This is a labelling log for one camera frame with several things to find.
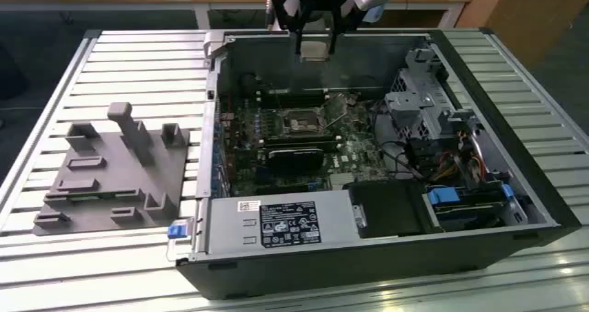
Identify RAM slot white clips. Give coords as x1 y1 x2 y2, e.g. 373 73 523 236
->
266 89 333 95

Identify green motherboard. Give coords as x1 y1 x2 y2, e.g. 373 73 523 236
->
216 90 392 197

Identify CPU socket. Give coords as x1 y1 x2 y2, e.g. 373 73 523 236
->
279 107 329 134

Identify blue disk carrier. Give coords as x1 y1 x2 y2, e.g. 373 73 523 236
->
425 184 463 209

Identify metal drive cage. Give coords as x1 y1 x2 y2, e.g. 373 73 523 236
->
384 48 477 142

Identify silver chipset heatsink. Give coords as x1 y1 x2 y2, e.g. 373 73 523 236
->
329 173 359 189

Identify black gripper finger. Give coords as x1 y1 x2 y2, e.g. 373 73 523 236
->
270 0 315 56
328 3 365 56

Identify grey case latch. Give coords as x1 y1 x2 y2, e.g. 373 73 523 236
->
202 31 236 60

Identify grey power supply unit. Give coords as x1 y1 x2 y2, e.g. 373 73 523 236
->
202 189 363 254

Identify black drive bay cover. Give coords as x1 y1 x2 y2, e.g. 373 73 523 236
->
345 179 444 240

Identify black graphics card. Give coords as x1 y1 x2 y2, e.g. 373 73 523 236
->
266 147 327 175

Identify grey parts rack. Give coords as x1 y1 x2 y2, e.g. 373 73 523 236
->
32 101 192 237

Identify black PC case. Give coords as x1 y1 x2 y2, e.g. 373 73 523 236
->
174 28 581 301

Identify silver CPU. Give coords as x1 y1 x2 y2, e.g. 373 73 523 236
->
299 41 332 63

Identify blue case latch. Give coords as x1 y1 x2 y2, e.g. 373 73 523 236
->
168 222 192 239

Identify black cable bundle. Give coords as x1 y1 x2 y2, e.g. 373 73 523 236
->
375 137 427 182

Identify wooden cabinet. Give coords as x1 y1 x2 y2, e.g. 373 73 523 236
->
453 0 589 72

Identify metal socket cover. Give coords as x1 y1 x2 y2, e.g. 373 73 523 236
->
320 95 361 134

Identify cable with metal plug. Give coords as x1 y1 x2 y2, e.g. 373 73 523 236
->
263 0 278 30

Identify coloured power wire bundle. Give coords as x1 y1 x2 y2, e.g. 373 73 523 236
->
432 153 489 182

